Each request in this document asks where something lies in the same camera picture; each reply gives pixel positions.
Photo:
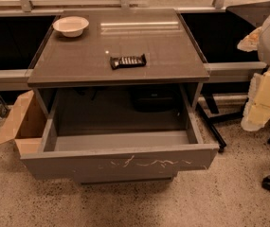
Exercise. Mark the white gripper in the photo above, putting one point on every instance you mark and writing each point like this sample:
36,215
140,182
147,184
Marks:
257,109

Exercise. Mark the black rxbar chocolate bar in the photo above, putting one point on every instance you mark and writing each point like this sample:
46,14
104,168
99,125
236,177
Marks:
128,62

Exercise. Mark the grey cabinet with glass top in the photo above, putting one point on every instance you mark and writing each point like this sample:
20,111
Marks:
159,34

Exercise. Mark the open grey top drawer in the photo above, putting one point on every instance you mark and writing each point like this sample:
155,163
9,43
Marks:
120,134

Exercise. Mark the dark table at right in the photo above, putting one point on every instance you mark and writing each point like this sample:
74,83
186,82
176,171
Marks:
255,14

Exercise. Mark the black stand legs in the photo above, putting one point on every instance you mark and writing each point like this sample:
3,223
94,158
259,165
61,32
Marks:
212,120

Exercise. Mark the white bowl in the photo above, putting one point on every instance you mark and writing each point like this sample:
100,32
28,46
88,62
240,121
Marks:
72,26

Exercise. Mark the brown cardboard box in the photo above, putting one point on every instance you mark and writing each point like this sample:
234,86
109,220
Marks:
25,124

